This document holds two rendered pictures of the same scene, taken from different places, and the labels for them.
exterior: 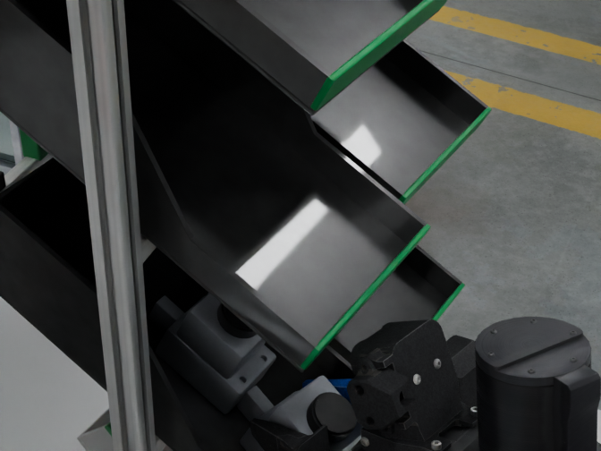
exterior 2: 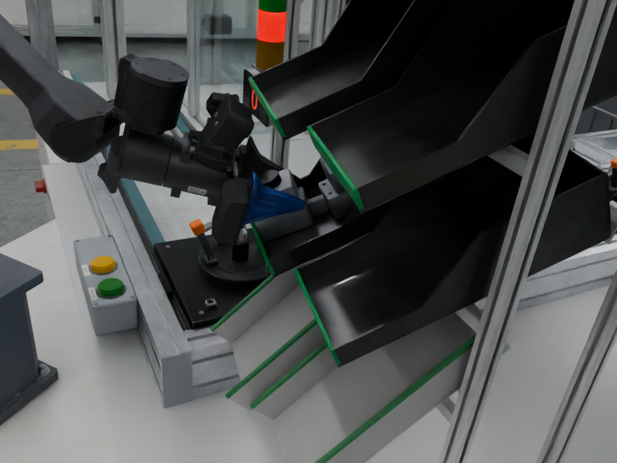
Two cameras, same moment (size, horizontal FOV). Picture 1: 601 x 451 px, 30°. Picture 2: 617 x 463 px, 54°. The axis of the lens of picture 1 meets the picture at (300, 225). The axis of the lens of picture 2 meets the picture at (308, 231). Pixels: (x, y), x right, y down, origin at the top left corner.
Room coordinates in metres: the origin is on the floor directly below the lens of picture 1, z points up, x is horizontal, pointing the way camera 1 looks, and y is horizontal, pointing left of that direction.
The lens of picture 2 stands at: (0.93, -0.47, 1.57)
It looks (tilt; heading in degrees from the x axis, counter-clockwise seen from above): 30 degrees down; 131
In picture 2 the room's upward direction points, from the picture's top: 6 degrees clockwise
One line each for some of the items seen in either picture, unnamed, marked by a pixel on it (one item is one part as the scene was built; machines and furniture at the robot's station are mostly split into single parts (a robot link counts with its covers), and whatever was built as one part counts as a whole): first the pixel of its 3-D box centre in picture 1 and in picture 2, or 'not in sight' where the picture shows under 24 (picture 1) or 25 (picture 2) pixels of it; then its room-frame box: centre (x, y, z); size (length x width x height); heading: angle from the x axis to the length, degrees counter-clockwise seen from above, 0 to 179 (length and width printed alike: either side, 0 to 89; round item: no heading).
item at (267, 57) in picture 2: not in sight; (270, 53); (0.13, 0.31, 1.28); 0.05 x 0.05 x 0.05
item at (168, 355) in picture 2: not in sight; (119, 230); (-0.04, 0.08, 0.91); 0.89 x 0.06 x 0.11; 159
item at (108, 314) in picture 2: not in sight; (105, 281); (0.11, -0.04, 0.93); 0.21 x 0.07 x 0.06; 159
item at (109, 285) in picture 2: not in sight; (110, 289); (0.18, -0.07, 0.96); 0.04 x 0.04 x 0.02
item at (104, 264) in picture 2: not in sight; (103, 265); (0.11, -0.04, 0.96); 0.04 x 0.04 x 0.02
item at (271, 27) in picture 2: not in sight; (272, 24); (0.13, 0.31, 1.33); 0.05 x 0.05 x 0.05
